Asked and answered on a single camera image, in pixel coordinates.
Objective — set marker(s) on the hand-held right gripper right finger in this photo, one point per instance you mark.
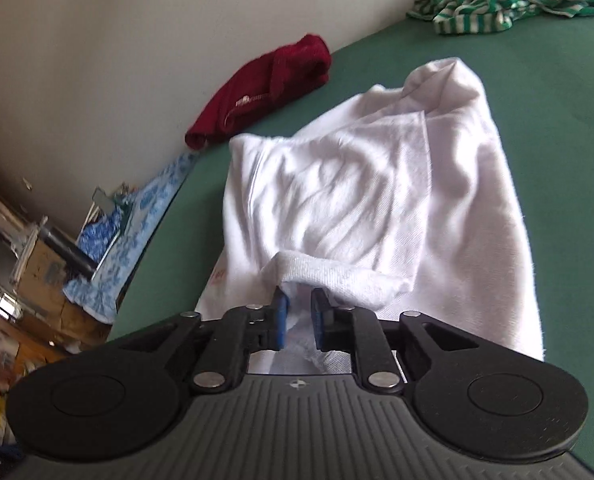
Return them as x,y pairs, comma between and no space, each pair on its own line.
320,325

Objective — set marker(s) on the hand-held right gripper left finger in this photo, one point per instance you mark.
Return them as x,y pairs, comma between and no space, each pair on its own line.
280,325

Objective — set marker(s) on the white shirt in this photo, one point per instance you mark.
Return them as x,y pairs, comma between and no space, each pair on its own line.
352,185

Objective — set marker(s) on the dark red sweater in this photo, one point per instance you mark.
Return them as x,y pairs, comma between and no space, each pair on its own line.
267,90

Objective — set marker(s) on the blue patterned towel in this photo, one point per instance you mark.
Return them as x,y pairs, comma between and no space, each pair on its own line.
137,240

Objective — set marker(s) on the green phone stand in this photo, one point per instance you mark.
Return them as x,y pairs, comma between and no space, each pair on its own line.
123,212

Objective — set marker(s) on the blue floral cloth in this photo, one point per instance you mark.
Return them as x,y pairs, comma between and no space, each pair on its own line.
94,240

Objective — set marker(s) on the phone on stand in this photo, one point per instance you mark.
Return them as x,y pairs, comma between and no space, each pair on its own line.
102,200

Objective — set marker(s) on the grey cylindrical bottle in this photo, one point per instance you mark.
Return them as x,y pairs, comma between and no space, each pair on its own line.
69,250

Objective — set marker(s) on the plain cardboard box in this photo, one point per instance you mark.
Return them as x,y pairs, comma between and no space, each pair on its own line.
42,270

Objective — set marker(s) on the green table cloth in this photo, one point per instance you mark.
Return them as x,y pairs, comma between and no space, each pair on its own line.
552,135

